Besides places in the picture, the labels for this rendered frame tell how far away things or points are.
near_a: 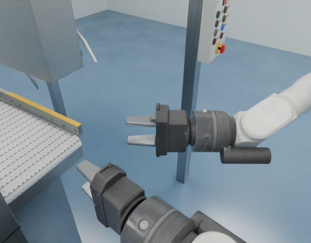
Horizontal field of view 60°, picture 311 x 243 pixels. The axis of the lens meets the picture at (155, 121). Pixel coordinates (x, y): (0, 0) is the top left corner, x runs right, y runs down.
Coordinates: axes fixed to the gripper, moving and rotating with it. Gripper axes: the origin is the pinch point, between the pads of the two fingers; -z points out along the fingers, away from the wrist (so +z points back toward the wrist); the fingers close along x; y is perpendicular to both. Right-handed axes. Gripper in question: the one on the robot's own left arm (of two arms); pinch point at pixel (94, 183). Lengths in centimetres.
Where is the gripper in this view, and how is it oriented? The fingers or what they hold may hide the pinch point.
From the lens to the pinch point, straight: 48.1
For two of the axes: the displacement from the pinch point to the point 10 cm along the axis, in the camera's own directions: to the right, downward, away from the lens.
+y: 6.5, -4.6, 6.0
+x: 0.0, 7.9, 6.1
